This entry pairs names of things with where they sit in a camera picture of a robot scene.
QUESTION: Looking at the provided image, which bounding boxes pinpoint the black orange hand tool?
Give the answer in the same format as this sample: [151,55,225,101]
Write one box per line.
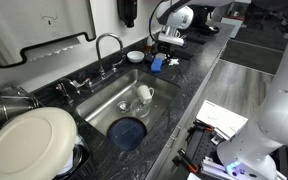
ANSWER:
[191,119,216,133]
[176,147,201,175]

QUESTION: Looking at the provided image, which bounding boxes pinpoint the black bowl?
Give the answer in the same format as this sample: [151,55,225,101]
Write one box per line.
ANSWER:
[196,24,221,37]

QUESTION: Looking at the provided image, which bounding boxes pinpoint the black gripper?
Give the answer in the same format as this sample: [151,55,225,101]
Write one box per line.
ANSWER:
[158,42,173,60]

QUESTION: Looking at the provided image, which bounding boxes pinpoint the white paper sheet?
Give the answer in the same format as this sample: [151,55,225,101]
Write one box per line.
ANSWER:
[195,99,249,141]

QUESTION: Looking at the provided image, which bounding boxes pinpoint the orange liquid soap bottle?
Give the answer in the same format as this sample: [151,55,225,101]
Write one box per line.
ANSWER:
[145,34,154,52]

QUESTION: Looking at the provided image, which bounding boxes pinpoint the chrome sink faucet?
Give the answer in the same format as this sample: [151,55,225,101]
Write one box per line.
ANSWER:
[59,32,127,95]

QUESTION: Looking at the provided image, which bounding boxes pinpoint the black soap dispenser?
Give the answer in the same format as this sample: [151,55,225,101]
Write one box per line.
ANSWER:
[116,0,139,29]

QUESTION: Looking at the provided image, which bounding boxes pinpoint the white round plate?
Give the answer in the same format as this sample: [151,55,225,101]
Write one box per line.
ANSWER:
[54,145,76,177]

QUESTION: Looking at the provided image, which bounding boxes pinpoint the dark floor mat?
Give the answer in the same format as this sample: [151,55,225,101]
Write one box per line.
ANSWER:
[219,38,285,76]

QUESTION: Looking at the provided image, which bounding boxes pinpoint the black flat pad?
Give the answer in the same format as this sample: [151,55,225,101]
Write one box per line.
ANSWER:
[170,48,195,61]

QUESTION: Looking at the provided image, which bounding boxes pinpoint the chrome side sprayer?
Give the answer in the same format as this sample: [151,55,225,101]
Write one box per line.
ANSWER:
[54,82,75,106]

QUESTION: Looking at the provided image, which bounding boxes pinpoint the crumpled white paper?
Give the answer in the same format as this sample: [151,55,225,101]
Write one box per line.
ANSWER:
[167,57,181,67]

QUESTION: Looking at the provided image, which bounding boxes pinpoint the dark blue plate in sink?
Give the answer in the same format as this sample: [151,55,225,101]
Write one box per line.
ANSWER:
[106,116,149,152]

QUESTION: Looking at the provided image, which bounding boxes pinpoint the stainless paper towel dispenser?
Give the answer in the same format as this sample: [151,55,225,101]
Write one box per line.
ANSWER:
[0,0,98,70]

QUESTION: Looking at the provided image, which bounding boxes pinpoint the aluminium extrusion bars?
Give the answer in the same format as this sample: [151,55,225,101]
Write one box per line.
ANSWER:
[199,155,232,180]

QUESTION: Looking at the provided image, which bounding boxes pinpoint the stainless steel sink basin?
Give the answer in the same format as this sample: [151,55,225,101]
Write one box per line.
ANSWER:
[74,67,181,153]

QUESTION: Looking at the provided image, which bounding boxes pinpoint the plain cream mug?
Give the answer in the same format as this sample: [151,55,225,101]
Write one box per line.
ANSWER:
[135,84,156,105]

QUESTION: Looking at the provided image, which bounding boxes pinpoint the blue sponge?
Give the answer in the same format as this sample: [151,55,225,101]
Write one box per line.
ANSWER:
[150,56,165,74]

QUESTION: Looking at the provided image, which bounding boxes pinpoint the black dish rack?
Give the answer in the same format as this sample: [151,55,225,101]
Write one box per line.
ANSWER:
[0,89,99,180]

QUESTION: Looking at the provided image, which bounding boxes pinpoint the black perforated board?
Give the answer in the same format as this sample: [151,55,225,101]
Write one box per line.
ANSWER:
[183,127,226,168]

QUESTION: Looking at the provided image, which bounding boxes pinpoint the black tray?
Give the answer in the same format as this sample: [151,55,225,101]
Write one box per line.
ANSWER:
[183,34,207,46]

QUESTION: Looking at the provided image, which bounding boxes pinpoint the small white bowl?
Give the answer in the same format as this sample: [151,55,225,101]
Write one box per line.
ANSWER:
[126,50,146,65]

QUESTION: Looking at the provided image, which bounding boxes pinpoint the clear drinking glass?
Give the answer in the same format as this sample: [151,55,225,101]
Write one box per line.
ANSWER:
[130,96,151,119]

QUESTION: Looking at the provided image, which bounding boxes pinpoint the cream round plate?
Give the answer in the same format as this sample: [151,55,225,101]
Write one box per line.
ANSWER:
[0,106,79,180]

